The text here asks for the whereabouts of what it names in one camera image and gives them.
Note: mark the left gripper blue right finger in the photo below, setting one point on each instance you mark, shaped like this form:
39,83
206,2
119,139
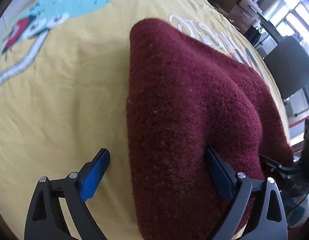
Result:
267,218

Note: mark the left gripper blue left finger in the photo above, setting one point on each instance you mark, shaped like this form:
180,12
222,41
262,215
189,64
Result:
45,219

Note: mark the dark red knit sweater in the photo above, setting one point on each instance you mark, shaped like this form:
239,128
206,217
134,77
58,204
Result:
185,97

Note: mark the black office chair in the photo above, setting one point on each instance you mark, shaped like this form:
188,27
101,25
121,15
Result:
288,63

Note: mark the yellow cartoon print bedspread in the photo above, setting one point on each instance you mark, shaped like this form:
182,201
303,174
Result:
64,84

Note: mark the wooden drawer cabinet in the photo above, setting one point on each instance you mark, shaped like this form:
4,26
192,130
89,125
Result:
241,13

